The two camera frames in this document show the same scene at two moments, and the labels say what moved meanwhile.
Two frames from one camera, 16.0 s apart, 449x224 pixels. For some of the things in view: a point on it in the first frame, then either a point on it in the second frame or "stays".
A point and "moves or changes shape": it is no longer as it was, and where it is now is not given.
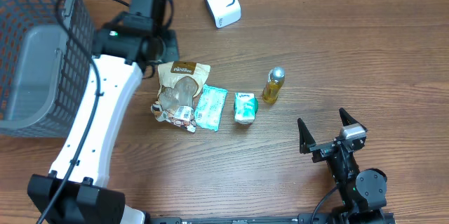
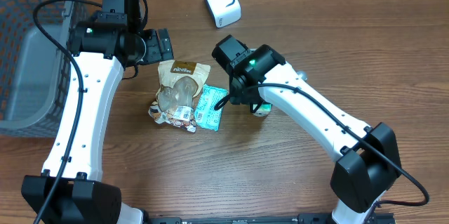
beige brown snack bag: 178,84 stays
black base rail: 299,218 stays
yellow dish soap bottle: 274,83 moves or changes shape
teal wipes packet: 209,109 stays
